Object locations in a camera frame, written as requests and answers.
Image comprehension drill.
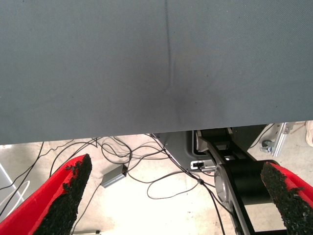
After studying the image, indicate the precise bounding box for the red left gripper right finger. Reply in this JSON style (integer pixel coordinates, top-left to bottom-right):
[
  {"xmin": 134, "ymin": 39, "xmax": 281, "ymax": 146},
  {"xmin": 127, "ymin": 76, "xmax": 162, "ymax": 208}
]
[{"xmin": 260, "ymin": 161, "xmax": 313, "ymax": 235}]

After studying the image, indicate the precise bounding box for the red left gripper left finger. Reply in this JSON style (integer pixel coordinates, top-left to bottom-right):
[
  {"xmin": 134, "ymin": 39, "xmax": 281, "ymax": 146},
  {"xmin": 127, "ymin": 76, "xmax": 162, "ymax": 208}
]
[{"xmin": 0, "ymin": 153, "xmax": 93, "ymax": 235}]

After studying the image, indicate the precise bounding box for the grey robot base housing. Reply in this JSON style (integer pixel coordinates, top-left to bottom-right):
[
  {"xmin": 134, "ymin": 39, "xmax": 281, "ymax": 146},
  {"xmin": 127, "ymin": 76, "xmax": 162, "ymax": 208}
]
[{"xmin": 153, "ymin": 129, "xmax": 218, "ymax": 172}]

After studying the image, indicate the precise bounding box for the short aluminium bar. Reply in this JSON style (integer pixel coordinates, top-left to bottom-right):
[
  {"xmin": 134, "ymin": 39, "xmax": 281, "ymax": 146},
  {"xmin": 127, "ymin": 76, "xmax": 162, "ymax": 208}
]
[{"xmin": 72, "ymin": 229, "xmax": 102, "ymax": 235}]

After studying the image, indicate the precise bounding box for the grey caster wheel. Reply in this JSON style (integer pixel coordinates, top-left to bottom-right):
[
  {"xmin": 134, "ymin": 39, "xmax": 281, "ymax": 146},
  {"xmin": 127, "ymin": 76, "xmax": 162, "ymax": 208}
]
[{"xmin": 260, "ymin": 139, "xmax": 274, "ymax": 154}]

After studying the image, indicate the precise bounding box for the aluminium profile leg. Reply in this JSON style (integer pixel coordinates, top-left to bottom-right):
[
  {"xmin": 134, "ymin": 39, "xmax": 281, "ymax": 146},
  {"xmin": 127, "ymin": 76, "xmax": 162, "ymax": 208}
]
[{"xmin": 271, "ymin": 121, "xmax": 295, "ymax": 158}]

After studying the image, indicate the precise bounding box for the grey power adapter box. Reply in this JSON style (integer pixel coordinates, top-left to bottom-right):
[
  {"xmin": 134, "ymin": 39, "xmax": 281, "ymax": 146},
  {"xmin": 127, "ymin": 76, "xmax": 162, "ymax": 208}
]
[{"xmin": 101, "ymin": 164, "xmax": 129, "ymax": 188}]

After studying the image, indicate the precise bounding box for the dark grey table cloth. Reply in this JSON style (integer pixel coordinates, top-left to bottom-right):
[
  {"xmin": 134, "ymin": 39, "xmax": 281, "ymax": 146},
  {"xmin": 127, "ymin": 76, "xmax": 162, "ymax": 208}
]
[{"xmin": 0, "ymin": 0, "xmax": 313, "ymax": 145}]

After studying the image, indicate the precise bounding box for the white floor cable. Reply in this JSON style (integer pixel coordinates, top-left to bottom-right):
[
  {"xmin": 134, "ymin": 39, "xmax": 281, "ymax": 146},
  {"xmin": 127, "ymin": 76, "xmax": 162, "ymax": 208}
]
[{"xmin": 0, "ymin": 180, "xmax": 31, "ymax": 216}]

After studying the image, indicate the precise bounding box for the thin black floor cable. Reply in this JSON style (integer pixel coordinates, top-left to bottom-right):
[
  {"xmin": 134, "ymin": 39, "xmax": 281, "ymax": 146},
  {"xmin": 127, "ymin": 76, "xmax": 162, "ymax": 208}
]
[
  {"xmin": 0, "ymin": 141, "xmax": 45, "ymax": 217},
  {"xmin": 49, "ymin": 138, "xmax": 99, "ymax": 177},
  {"xmin": 71, "ymin": 183, "xmax": 103, "ymax": 235},
  {"xmin": 101, "ymin": 135, "xmax": 172, "ymax": 165}
]

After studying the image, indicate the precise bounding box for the black floor cable with bead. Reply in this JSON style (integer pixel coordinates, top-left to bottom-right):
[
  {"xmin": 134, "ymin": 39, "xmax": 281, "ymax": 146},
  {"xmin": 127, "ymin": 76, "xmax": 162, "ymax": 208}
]
[{"xmin": 127, "ymin": 168, "xmax": 227, "ymax": 235}]

